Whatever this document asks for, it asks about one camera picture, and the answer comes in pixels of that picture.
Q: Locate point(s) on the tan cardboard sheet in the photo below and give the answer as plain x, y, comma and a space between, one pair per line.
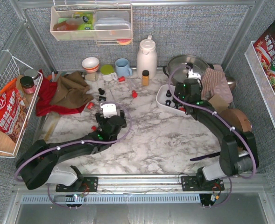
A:
218, 103

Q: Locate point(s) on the black capsule cluster top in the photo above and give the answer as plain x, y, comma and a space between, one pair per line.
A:
168, 94

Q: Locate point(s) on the white striped bowl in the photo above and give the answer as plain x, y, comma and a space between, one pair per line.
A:
90, 64

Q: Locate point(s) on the green lidded white cup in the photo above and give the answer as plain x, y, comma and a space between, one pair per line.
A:
108, 73

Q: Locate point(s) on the pink striped towel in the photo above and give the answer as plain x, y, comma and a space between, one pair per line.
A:
210, 79

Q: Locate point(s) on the red cloth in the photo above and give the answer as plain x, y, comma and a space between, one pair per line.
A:
46, 93

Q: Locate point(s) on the blue mug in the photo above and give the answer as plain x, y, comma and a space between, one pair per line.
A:
122, 68

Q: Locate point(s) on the red capsule by cloth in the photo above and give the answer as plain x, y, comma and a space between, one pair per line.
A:
90, 105

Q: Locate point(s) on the orange spice bottle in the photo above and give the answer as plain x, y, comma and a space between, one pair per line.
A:
145, 78

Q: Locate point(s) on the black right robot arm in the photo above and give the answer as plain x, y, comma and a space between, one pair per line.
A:
238, 150

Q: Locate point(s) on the round wooden board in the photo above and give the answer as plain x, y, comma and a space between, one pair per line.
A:
237, 118

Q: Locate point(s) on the brown cloth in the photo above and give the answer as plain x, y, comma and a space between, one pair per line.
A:
71, 91

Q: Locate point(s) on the red capsule upper centre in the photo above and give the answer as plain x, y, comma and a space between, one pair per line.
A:
134, 94

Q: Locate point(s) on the small beige pepper jar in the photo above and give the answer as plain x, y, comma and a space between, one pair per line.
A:
91, 76

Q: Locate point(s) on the white thermos jug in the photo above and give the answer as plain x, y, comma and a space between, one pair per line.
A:
147, 57

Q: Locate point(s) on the silver lidded jar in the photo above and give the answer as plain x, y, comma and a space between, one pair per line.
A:
33, 74

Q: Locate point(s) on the black capsule top lying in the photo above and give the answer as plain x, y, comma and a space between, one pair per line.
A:
102, 98

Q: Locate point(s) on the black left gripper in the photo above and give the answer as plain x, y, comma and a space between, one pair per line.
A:
100, 117

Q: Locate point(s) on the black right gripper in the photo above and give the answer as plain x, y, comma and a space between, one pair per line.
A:
181, 87

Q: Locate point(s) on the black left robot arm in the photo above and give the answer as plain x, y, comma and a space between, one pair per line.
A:
39, 165

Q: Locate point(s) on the white plastic storage basket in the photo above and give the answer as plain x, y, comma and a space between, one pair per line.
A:
161, 98

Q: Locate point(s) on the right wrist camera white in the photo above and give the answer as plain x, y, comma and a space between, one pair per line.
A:
194, 75

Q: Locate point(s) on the black capsule upright top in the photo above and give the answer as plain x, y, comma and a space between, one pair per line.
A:
101, 91

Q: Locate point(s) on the steel pot with glass lid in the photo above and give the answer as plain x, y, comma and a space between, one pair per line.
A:
178, 66

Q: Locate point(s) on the red capsule near mug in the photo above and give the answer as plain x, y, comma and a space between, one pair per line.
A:
121, 79

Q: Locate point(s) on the dark lidded sauce jar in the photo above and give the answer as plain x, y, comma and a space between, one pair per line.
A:
28, 85

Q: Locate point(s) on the clear wall shelf bin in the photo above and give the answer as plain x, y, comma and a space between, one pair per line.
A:
64, 28

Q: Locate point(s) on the pink silicone mould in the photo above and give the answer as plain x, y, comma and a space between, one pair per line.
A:
222, 89

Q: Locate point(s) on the red snack bag left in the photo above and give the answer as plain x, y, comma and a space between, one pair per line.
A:
12, 112

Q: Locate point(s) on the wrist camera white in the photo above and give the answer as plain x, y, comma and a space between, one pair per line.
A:
108, 110
194, 75

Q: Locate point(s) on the purple spatula handle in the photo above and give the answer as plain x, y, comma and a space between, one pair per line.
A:
205, 156

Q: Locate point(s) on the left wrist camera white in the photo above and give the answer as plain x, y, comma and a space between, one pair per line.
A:
108, 110

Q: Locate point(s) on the white wire basket right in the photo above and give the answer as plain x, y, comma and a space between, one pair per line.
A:
261, 80

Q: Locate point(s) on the clear plastic food container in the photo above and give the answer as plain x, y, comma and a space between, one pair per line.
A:
112, 25

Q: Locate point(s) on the steel ladle bowl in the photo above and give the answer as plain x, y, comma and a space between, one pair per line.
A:
231, 83

